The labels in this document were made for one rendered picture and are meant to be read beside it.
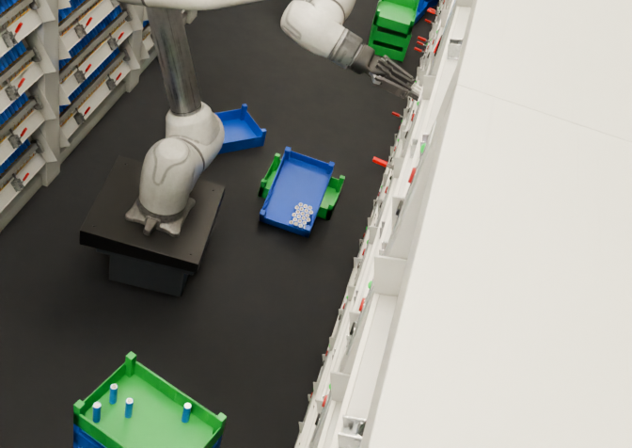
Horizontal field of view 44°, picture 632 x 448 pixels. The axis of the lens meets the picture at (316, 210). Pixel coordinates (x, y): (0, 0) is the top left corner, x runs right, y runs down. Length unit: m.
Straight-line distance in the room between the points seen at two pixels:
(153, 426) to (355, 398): 1.34
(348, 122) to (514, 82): 2.96
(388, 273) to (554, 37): 0.27
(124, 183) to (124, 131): 0.67
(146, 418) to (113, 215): 0.79
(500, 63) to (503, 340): 0.31
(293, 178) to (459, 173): 2.53
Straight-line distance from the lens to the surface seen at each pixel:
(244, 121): 3.45
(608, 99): 0.70
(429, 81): 1.44
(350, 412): 0.69
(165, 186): 2.41
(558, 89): 0.69
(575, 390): 0.44
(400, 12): 4.30
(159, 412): 2.03
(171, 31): 2.40
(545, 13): 0.81
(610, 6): 0.88
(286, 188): 3.04
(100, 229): 2.51
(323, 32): 1.99
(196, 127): 2.51
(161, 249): 2.48
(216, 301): 2.68
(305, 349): 2.62
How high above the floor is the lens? 2.04
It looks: 41 degrees down
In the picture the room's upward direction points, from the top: 16 degrees clockwise
